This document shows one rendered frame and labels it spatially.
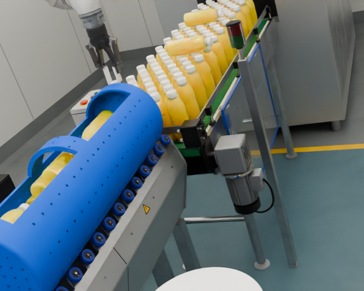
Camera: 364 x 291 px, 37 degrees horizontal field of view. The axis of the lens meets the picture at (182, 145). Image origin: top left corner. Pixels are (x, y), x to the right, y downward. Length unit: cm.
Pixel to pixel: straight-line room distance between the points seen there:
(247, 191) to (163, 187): 41
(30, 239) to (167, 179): 77
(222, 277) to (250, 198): 106
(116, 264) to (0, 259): 42
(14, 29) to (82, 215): 423
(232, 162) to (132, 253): 63
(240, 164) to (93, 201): 77
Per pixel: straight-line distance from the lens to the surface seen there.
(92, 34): 211
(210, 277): 122
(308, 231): 300
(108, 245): 166
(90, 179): 155
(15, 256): 133
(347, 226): 299
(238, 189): 221
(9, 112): 539
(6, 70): 543
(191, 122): 205
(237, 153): 211
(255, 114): 234
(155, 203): 189
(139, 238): 177
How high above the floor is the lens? 180
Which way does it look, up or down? 25 degrees down
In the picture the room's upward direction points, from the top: 18 degrees counter-clockwise
